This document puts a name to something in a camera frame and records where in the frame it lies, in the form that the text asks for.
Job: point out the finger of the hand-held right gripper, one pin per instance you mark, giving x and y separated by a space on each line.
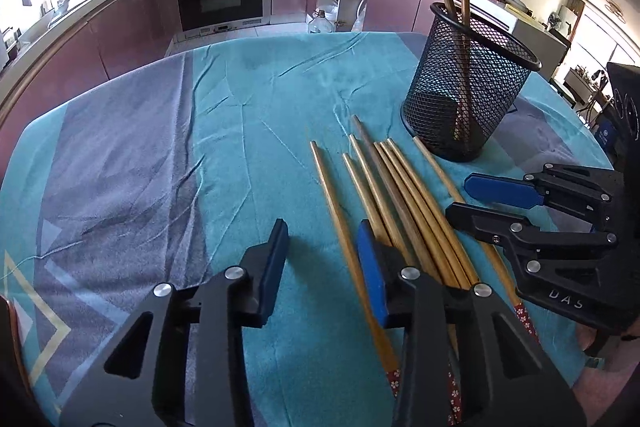
500 189
480 222

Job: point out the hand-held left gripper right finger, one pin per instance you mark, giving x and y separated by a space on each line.
372 277

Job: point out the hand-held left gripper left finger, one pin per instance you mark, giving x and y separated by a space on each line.
272 272

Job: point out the bunch of bamboo chopsticks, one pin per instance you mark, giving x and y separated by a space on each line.
430 232

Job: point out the black mesh utensil holder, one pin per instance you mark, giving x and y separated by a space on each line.
500 97

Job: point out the person's right forearm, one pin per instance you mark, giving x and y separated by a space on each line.
587 339

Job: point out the teal and grey tablecloth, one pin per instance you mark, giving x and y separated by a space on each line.
150 157

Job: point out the white plastic bag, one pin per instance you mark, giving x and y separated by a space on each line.
360 19

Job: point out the clear plastic water jug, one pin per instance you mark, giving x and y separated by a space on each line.
320 24

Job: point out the wooden chair back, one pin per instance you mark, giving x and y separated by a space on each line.
6 332

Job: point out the purple kitchen cabinets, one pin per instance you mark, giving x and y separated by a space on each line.
125 27

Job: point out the light kitchen countertop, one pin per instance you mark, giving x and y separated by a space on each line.
75 12

